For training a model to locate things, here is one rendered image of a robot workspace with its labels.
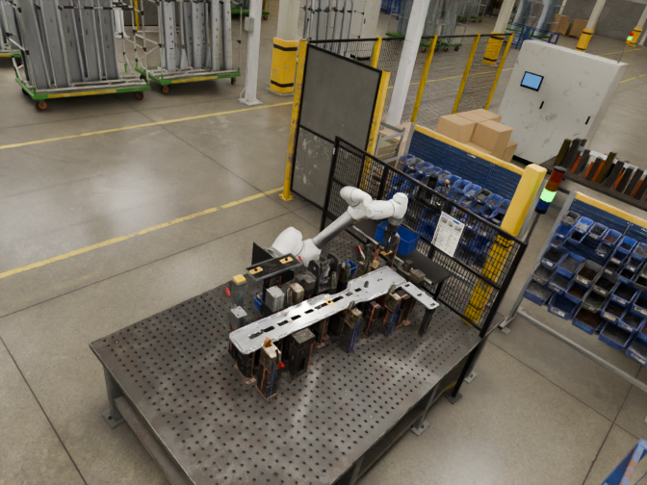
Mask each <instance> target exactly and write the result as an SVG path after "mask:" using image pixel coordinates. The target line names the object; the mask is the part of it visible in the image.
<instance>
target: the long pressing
mask: <svg viewBox="0 0 647 485"><path fill-rule="evenodd" d="M378 279H379V281H377V280H378ZM380 279H382V280H380ZM365 281H369V287H368V288H365V287H364V283H365ZM393 282H394V283H395V284H396V285H397V286H396V288H398V287H400V286H401V285H402V284H405V283H406V280H405V279H404V278H403V277H401V276H400V275H399V274H397V273H396V272H395V271H393V270H392V269H391V268H389V267H387V266H385V267H382V268H378V269H376V270H374V271H371V272H369V273H366V274H364V275H362V276H359V277H357V278H355V279H352V280H350V281H349V282H348V287H347V289H346V290H344V291H342V292H340V293H337V294H334V295H329V294H319V295H317V296H315V297H312V298H310V299H308V300H305V301H303V302H300V303H299V304H297V305H294V306H292V307H290V308H287V309H285V310H282V311H280V312H278V313H275V314H273V315H271V316H268V317H266V318H263V319H260V320H257V321H255V322H254V323H251V324H249V325H247V326H244V327H242V328H239V329H237V330H235V331H232V332H231V333H230V334H229V339H230V341H231V342H232V343H233V344H234V346H236V347H237V348H238V350H239V351H240V352H241V353H243V354H249V353H251V352H253V351H255V350H258V349H260V348H261V346H262V345H263V343H264V341H265V340H266V339H267V338H271V340H272V343H274V342H276V341H278V340H280V339H282V338H285V337H287V336H289V335H291V334H293V333H295V332H297V331H299V330H301V329H303V328H305V327H307V326H309V325H311V324H314V323H316V322H318V321H320V320H322V319H325V318H328V317H330V316H332V315H334V314H336V313H338V312H341V311H343V310H345V309H347V308H348V306H349V303H350V302H351V301H352V300H353V299H354V300H355V301H356V303H355V304H357V303H359V302H364V301H371V300H373V299H375V298H377V297H379V296H381V295H384V294H386V293H387V292H388V290H389V288H390V286H391V285H392V284H393ZM358 288H359V289H361V291H360V292H356V291H355V290H356V289H358ZM396 288H395V289H396ZM347 293H352V295H349V296H346V294H347ZM339 296H342V297H343V299H340V300H338V301H336V302H334V304H335V306H333V307H330V306H329V305H327V306H325V307H323V308H321V309H319V310H316V309H315V307H317V306H319V305H321V304H324V303H326V302H325V301H324V299H325V298H329V299H330V300H332V299H334V298H336V297H339ZM310 304H311V305H310ZM310 309H313V310H314V312H312V313H310V314H308V315H305V314H304V312H306V311H308V310H310ZM319 313H320V314H319ZM296 315H301V318H299V319H295V320H292V319H291V318H292V317H294V316H296ZM284 320H287V321H288V323H286V324H284V325H282V326H278V325H277V324H278V323H280V322H281V321H284ZM271 326H273V327H274V329H273V330H272V331H269V332H267V333H265V332H264V333H263V334H261V333H260V330H261V329H263V330H264V329H267V328H269V327H271ZM257 327H258V328H257ZM255 333H259V334H260V336H258V337H256V338H254V339H250V338H249V337H248V336H251V335H253V334H255ZM266 337H267V338H266Z"/></svg>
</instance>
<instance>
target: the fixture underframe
mask: <svg viewBox="0 0 647 485"><path fill-rule="evenodd" d="M489 335H490V334H489ZM489 335H488V336H487V337H486V338H485V339H484V340H483V341H482V343H481V345H480V347H479V350H478V352H477V354H476V356H475V359H474V361H473V363H472V365H471V367H470V368H469V370H468V372H467V374H466V376H465V379H464V381H465V382H467V383H468V384H469V383H470V382H471V381H472V380H473V379H474V378H475V377H476V375H477V373H476V372H474V371H473V368H474V366H475V364H476V362H477V360H478V358H479V356H480V354H481V352H482V350H483V348H484V346H485V343H486V341H487V339H488V337H489ZM469 355H470V354H469ZM469 355H468V356H467V357H465V359H464V360H463V361H462V362H461V363H460V364H459V365H458V366H457V367H456V368H455V369H454V370H453V371H452V372H451V373H449V374H448V375H447V376H446V377H445V378H444V379H443V380H442V381H441V382H440V383H439V384H438V385H437V386H435V387H434V388H433V389H432V390H431V391H430V392H429V393H428V394H427V395H426V396H425V397H424V398H423V399H422V400H421V401H420V402H419V403H418V404H417V405H416V406H415V407H414V409H413V410H412V411H411V412H410V413H409V414H407V415H406V416H405V417H404V418H403V419H402V420H401V421H400V422H399V423H398V424H397V425H396V426H395V427H394V428H393V429H392V430H391V431H390V432H389V433H388V434H387V435H386V436H385V437H384V438H383V439H382V440H381V441H380V442H379V443H378V444H377V445H376V446H374V447H373V448H372V449H371V450H370V451H369V452H368V453H367V454H366V455H365V456H363V457H362V458H361V459H360V460H359V461H358V462H357V463H356V464H355V465H354V466H353V467H352V468H351V469H350V470H349V471H348V472H346V473H345V474H344V475H343V476H342V477H341V478H340V479H339V480H338V482H337V483H336V484H335V485H354V484H355V482H356V480H357V479H358V478H359V477H360V476H361V475H362V474H363V473H364V472H365V471H366V470H367V469H368V468H369V467H370V466H371V465H372V464H373V463H374V462H375V461H376V460H377V459H378V458H379V457H380V456H381V455H382V454H383V453H384V452H385V451H386V450H387V449H388V448H389V447H390V446H391V445H392V444H393V443H394V442H395V441H396V440H397V439H398V438H399V437H400V436H401V435H402V434H403V433H404V432H405V431H406V430H407V429H408V428H409V429H410V430H411V431H412V432H413V433H415V434H416V435H417V436H418V437H419V436H420V434H421V433H422V432H423V431H424V430H425V429H426V428H427V427H428V426H429V425H430V423H429V422H427V421H426V420H425V416H426V413H427V410H428V408H429V407H430V406H431V405H432V404H433V403H434V401H435V400H436V399H437V398H438V397H439V396H440V395H441V394H442V393H443V392H444V391H445V390H446V389H447V388H448V387H449V386H451V385H452V383H453V382H454V381H455V380H456V379H457V378H458V377H459V375H460V374H461V372H462V370H463V368H464V365H465V363H466V361H467V359H468V357H469ZM103 370H104V376H105V382H106V388H107V393H108V399H109V402H110V408H109V409H107V410H105V411H103V412H102V414H103V415H104V417H105V418H106V420H107V421H108V423H109V424H110V426H111V427H112V428H115V427H116V426H118V425H120V424H122V423H123V422H125V421H127V423H128V424H129V425H130V427H131V428H132V430H133V431H134V432H135V434H136V435H137V437H138V438H139V440H140V441H141V442H142V444H143V446H144V447H145V448H146V450H147V451H148V453H149V454H150V455H151V457H152V458H153V460H154V461H155V462H156V464H157V465H158V467H159V468H160V469H161V471H162V472H163V474H164V475H165V476H166V478H167V479H168V481H169V482H170V484H171V485H189V484H188V483H187V481H186V480H185V479H184V477H183V476H182V475H181V473H180V472H179V471H178V470H177V469H176V467H175V466H174V465H173V463H172V462H171V461H170V459H169V458H168V456H167V455H166V454H165V452H164V451H163V450H162V448H161V447H160V445H159V444H158V443H157V441H156V440H155V439H154V437H153V436H152V435H151V433H150V432H149V431H148V429H147V428H146V426H145V425H144V424H143V422H142V421H141V419H140V418H139V417H138V415H137V414H136V413H135V411H134V410H133V409H132V407H131V406H130V404H129V403H128V402H127V400H126V399H125V398H126V395H125V394H124V393H123V391H122V390H121V389H120V387H119V386H118V385H117V383H116V382H115V380H114V379H113V378H112V376H111V375H110V374H109V373H108V372H107V371H106V369H105V368H104V366H103Z"/></svg>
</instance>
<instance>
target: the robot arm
mask: <svg viewBox="0 0 647 485"><path fill-rule="evenodd" d="M340 194H341V196H342V198H343V199H345V200H346V202H347V203H348V204H349V207H348V210H347V211H346V212H344V213H343V214H342V215H341V216H340V217H338V218H337V219H336V220H335V221H333V222H332V223H331V224H330V225H329V226H327V227H326V228H325V229H324V230H323V231H322V232H321V233H320V234H319V235H318V236H317V237H315V238H314V239H308V240H306V241H302V240H301V239H302V235H301V233H300V232H299V231H298V230H296V229H295V228H293V227H290V228H287V229H286V230H284V231H283V232H282V233H281V234H280V235H279V236H278V238H277V239H276V240H275V242H274V243H273V245H272V246H271V248H269V249H267V248H266V247H263V249H265V250H266V251H267V252H268V253H270V254H271V255H272V256H273V257H274V258H275V257H278V256H281V255H284V254H287V253H290V252H291V253H292V254H294V255H295V256H296V257H297V258H298V256H300V257H301V259H302V261H303V263H304V266H305V267H308V264H309V261H311V260H315V261H317V260H319V255H320V254H321V248H323V247H324V246H325V245H326V244H327V243H329V242H330V241H331V240H332V239H334V238H335V237H336V236H337V235H339V234H340V233H341V232H342V231H343V230H345V229H346V228H347V227H348V226H349V225H351V224H352V223H353V222H354V221H356V220H359V219H362V218H365V219H368V218H371V219H382V218H387V217H389V218H388V226H386V227H384V236H383V240H384V241H385V245H384V250H383V251H385V250H386V253H389V252H390V249H391V248H392V246H393V245H395V244H396V242H397V240H398V238H399V236H400V235H399V234H398V229H399V227H400V224H401V221H402V218H403V215H404V214H405V211H406V208H407V201H408V199H407V196H406V195H405V194H404V193H401V192H397V193H396V194H395V195H394V196H393V198H392V199H391V200H389V201H383V200H374V201H372V198H371V197H370V196H369V195H368V194H367V193H365V192H363V191H361V190H359V189H358V188H355V187H350V186H348V187H344V188H342V189H341V191H340ZM395 235H396V236H395ZM390 237H391V238H390ZM394 237H395V238H394ZM389 239H390V242H389Z"/></svg>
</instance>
